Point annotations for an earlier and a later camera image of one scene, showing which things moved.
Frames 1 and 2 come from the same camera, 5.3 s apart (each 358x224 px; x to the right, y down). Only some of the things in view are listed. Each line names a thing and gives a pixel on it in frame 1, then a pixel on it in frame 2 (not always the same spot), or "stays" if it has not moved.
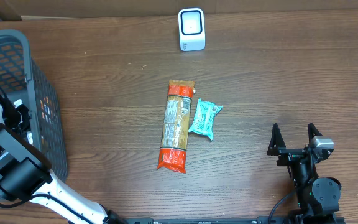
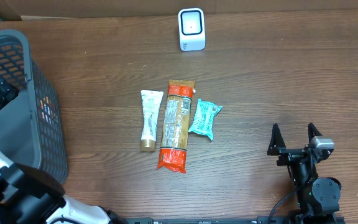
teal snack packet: [204, 119] stays
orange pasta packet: [176, 124] stays
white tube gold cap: [18, 102] → [150, 102]
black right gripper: [277, 147] stays
